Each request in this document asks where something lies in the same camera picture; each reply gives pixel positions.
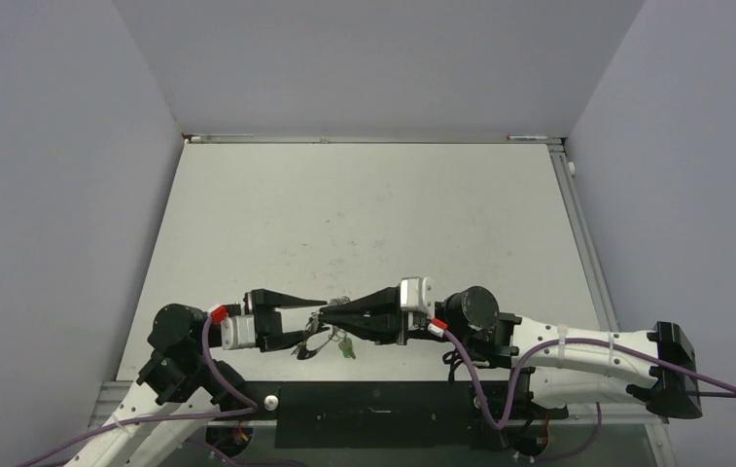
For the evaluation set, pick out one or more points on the aluminium frame rail back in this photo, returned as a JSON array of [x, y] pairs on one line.
[[493, 138]]

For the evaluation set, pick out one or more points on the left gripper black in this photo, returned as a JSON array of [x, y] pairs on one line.
[[264, 305]]

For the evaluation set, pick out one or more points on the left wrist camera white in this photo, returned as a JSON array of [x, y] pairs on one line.
[[238, 332]]

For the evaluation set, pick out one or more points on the aluminium frame rail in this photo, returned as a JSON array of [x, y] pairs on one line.
[[493, 138], [428, 401], [594, 276]]

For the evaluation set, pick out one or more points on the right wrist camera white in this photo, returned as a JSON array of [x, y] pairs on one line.
[[415, 296]]

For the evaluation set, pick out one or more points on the metal key organizer plate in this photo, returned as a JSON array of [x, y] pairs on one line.
[[315, 336]]

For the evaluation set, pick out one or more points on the aluminium frame rail right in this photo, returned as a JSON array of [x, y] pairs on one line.
[[594, 276]]

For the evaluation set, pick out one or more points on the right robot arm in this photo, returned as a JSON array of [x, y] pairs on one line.
[[551, 366]]

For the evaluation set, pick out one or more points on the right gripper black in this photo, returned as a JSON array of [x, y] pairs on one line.
[[378, 315]]

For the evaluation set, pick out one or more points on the aluminium frame rail front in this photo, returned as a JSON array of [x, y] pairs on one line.
[[428, 401]]

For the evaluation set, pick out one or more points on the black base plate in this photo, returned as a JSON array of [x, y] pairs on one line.
[[381, 415]]

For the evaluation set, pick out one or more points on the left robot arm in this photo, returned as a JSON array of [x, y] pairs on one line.
[[183, 387]]

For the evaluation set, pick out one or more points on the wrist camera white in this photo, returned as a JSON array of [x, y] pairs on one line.
[[415, 296], [238, 332]]

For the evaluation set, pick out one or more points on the green key tag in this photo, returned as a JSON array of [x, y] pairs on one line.
[[346, 348]]

